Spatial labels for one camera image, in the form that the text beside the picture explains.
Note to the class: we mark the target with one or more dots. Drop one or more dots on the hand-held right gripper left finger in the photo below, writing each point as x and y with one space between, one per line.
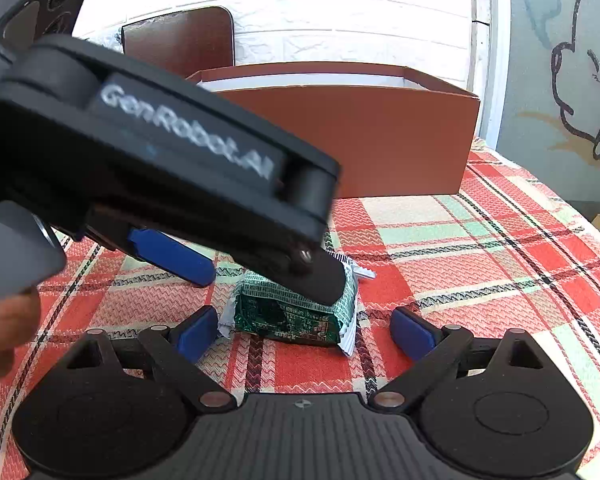
197 332

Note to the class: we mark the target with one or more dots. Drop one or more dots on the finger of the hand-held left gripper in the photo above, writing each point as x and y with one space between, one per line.
315 280
175 255

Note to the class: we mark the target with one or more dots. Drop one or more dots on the plaid blanket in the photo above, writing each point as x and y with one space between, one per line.
480 260

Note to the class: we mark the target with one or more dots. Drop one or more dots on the green white snack packet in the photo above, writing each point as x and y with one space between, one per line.
280 320

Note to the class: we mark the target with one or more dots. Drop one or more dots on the brown cardboard box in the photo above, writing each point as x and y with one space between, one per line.
380 135

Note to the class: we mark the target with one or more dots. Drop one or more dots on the brown wooden headboard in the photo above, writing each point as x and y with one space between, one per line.
180 40

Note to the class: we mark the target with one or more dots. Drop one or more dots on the person's left hand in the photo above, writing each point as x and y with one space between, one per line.
7 332

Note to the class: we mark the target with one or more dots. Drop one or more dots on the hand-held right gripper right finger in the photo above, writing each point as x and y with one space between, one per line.
412 332

